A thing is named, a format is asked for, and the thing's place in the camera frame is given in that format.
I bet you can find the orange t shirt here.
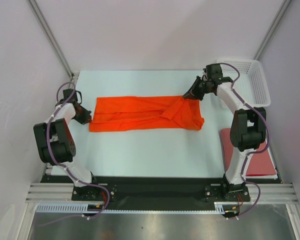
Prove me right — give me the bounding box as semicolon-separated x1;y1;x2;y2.
89;95;205;133

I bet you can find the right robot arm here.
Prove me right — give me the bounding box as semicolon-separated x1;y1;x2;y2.
182;75;270;201

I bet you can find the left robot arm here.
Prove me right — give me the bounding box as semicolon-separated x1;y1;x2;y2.
33;103;101;200

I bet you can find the white plastic basket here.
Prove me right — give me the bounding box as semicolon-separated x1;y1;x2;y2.
216;57;271;108

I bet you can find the folded pink t shirt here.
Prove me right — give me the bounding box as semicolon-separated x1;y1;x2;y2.
219;128;278;179

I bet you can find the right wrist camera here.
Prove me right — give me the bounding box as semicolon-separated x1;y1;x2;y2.
204;63;223;80

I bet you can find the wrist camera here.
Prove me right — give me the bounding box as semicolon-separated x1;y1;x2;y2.
61;88;83;105
204;63;223;80

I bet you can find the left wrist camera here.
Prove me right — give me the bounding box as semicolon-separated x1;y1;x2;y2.
61;88;83;105

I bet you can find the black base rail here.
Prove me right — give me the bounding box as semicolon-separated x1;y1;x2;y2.
39;174;282;211

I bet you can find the white cable duct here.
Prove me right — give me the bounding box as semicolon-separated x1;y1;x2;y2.
36;202;239;215

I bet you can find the aluminium frame bar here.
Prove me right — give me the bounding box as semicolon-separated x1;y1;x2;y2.
25;183;299;204

